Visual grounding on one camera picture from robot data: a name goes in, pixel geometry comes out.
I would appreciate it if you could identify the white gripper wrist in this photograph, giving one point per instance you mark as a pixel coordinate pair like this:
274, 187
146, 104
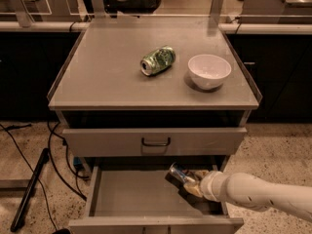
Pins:
209, 185

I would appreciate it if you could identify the blue silver redbull can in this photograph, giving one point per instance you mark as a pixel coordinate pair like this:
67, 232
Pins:
183, 175

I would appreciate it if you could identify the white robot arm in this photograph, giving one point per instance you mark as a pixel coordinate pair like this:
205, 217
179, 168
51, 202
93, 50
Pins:
250, 192

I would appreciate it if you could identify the grey open middle drawer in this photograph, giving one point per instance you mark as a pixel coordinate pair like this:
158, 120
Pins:
137, 195

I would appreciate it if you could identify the grey top drawer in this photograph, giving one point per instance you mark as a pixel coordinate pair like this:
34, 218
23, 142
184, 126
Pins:
127, 142

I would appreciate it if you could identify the grey metal drawer cabinet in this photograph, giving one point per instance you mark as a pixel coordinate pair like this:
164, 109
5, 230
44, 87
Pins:
102, 86

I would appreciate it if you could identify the crushed green soda can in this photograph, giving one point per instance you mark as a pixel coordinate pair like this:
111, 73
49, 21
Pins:
157, 61

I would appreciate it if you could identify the white ceramic bowl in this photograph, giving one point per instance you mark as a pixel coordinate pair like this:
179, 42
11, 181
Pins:
208, 71

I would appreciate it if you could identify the black bar on floor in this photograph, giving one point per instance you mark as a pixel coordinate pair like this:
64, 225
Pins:
19, 217

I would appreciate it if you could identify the black top drawer handle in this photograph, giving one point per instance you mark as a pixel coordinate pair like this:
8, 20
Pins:
146, 143

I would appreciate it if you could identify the white counter rail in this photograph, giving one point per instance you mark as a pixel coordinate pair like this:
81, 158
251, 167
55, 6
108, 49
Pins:
228, 28

